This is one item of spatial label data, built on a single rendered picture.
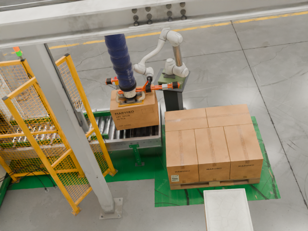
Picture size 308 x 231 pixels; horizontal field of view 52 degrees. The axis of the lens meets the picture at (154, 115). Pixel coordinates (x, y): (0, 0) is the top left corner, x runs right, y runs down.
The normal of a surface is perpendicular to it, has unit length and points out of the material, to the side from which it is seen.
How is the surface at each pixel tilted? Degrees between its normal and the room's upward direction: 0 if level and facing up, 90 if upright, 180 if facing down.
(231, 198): 0
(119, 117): 90
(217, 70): 0
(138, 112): 90
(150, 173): 0
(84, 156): 90
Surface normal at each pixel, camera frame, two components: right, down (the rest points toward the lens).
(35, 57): 0.00, 0.71
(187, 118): -0.14, -0.70
